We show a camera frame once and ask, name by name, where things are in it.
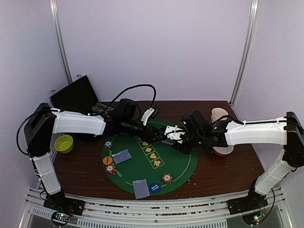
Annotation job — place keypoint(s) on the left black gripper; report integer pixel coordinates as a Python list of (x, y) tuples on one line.
[(148, 137)]

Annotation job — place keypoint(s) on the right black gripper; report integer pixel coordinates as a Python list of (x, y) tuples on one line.
[(181, 144)]

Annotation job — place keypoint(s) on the grey card deck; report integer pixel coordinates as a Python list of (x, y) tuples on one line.
[(168, 141)]

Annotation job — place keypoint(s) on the dealt blue playing cards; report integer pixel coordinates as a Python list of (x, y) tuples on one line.
[(121, 156)]

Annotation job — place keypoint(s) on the red poker chip stack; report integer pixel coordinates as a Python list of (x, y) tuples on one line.
[(167, 178)]

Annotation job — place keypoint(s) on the teal white chip stack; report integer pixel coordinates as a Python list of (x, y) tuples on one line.
[(108, 145)]

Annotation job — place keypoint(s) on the blue small blind button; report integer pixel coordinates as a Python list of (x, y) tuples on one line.
[(155, 187)]

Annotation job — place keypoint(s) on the orange big blind button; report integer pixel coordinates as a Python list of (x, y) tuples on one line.
[(107, 160)]

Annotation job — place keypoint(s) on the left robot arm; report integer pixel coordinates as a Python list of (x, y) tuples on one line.
[(46, 121)]

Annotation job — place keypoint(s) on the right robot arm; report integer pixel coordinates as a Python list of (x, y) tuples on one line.
[(222, 133)]

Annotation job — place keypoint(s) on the round green poker mat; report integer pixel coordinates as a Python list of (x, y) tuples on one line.
[(150, 162)]

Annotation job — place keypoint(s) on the white orange bowl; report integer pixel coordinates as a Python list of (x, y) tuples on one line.
[(223, 151)]

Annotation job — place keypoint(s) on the cream mug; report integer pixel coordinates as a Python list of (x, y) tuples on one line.
[(217, 113)]

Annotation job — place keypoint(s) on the black poker chip case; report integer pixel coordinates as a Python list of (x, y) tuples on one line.
[(73, 104)]

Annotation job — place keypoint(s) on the lime green bowl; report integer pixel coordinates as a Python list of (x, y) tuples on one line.
[(64, 144)]

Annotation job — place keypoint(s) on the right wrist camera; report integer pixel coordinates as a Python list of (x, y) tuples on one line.
[(174, 133)]

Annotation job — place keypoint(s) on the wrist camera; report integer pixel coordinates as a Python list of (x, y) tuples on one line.
[(174, 133), (150, 113)]

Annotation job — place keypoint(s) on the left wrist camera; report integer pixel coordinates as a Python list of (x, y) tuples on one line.
[(150, 113)]

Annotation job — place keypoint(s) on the front aluminium rail frame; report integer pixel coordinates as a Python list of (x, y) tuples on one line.
[(202, 212)]

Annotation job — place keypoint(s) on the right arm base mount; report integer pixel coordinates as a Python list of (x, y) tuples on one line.
[(247, 203)]

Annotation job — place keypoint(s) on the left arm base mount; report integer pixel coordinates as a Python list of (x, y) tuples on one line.
[(60, 202)]

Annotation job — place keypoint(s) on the right aluminium frame post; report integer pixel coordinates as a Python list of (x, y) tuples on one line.
[(249, 40)]

